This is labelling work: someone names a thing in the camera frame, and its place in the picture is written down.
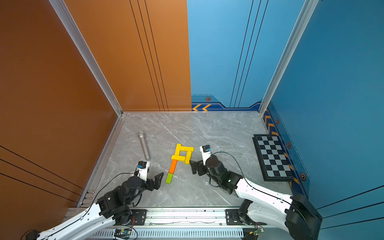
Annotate green block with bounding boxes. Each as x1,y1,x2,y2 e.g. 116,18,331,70
166,173,173,184

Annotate orange block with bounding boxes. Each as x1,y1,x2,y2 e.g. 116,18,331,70
169,160,178,174

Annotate yellow block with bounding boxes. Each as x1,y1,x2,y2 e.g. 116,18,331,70
175,144,182,156
171,155,186,162
185,151,192,165
180,146,194,152

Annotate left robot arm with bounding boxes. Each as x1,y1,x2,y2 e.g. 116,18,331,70
21,173,164,240

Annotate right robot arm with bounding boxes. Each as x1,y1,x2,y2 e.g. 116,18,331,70
190,155,323,240

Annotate left circuit board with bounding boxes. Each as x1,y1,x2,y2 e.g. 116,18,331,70
114,229,132,240

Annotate circuit board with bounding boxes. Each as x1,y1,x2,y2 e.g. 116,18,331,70
114,229,132,240
242,228,260,240

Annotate black white chessboard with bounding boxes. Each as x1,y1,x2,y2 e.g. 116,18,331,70
253,135,294,182

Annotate grey microphone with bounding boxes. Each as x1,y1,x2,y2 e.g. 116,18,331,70
138,131,151,161

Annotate right circuit board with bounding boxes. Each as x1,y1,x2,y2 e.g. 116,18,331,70
242,228,260,240

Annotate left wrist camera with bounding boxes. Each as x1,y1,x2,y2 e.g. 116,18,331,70
134,161,150,182

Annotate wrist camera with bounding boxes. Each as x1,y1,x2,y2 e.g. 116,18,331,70
200,145,212,166
134,161,150,182

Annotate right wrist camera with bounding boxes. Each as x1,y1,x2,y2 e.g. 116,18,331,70
200,145,212,166

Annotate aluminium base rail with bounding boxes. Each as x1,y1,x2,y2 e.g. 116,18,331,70
53,206,319,240

